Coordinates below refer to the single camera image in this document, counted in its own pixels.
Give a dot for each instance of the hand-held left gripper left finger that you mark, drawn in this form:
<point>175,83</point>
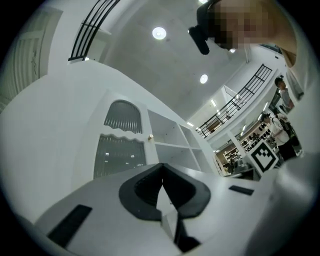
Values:
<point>132,197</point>

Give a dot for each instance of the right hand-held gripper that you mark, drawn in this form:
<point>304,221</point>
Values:
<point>265,157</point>

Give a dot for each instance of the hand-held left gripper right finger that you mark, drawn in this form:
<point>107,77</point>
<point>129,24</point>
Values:
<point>192,197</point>

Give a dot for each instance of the white louvred cabinet door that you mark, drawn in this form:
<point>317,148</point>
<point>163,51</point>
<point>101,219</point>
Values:
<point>120,155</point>

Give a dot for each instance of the white desk with shelves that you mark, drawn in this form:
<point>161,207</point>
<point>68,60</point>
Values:
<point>172,135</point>

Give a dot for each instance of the wooden display shelf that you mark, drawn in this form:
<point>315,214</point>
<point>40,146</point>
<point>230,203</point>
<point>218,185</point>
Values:
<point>227,160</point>

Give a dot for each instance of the person's white shirt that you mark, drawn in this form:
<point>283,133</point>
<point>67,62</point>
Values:
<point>295,200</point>

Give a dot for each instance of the white strip light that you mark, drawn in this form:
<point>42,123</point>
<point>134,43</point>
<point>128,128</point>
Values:
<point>213,103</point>
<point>190,124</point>

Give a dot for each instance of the black balcony railing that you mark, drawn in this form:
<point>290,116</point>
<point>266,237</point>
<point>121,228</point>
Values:
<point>75,59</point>
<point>246,85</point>

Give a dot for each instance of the round ceiling light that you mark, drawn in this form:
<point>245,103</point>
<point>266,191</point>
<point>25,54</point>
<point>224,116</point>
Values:
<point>159,33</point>
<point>232,50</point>
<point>204,78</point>

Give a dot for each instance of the person's head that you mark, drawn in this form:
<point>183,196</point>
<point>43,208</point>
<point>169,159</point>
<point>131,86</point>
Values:
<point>250,25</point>

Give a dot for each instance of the white panelled door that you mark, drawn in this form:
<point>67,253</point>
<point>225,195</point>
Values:
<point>35,50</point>

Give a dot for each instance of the white display wall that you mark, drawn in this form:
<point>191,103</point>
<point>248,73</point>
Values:
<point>255,135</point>

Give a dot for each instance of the black head-worn camera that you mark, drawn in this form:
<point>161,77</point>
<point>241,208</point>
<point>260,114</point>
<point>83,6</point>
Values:
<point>200,42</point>

